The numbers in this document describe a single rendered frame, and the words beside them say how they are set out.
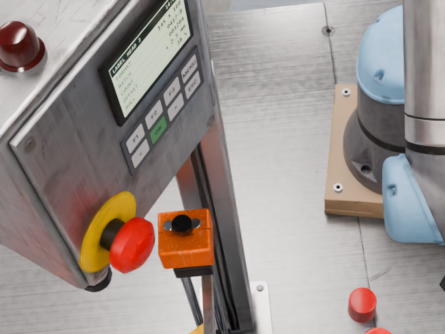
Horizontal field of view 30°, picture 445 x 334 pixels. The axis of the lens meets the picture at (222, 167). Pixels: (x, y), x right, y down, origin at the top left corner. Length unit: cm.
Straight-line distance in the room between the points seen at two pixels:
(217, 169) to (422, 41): 20
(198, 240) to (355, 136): 41
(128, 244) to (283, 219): 59
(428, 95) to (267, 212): 48
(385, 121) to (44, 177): 57
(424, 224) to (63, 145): 34
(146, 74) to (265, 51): 77
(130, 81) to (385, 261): 65
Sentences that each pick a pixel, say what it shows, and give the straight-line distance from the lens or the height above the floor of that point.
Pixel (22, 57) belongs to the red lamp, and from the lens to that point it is 44.
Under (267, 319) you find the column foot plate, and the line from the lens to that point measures 105.
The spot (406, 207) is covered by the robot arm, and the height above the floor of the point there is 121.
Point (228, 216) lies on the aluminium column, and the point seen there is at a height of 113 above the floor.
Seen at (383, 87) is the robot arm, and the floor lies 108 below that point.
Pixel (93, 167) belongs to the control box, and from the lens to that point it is 50.
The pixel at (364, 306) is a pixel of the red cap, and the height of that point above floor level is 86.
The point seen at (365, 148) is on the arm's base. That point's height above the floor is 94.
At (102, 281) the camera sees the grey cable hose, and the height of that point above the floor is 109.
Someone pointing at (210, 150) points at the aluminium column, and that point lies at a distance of 67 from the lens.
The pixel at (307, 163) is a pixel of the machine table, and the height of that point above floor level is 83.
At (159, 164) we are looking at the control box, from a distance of 58.
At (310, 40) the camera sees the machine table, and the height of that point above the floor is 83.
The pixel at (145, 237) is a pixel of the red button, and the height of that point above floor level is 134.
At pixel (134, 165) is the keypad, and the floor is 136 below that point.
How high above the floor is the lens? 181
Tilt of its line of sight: 58 degrees down
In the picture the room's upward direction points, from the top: 10 degrees counter-clockwise
